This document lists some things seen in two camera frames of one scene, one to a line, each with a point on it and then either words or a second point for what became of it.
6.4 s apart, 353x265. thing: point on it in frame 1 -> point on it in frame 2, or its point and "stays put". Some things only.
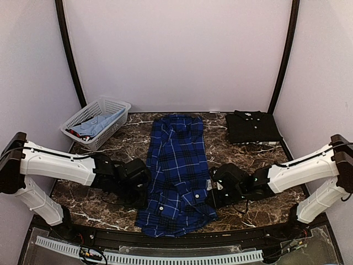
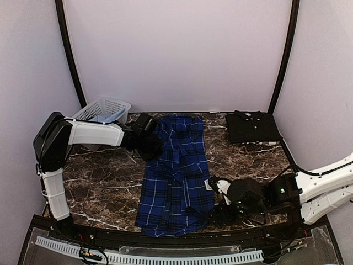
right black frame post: x=295 y=12 stays put
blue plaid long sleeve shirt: x=177 y=199 stays put
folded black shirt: x=252 y=126 stays put
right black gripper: x=215 y=202 -> x=216 y=211
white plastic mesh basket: x=95 y=125 stays put
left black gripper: x=141 y=203 -> x=158 y=149
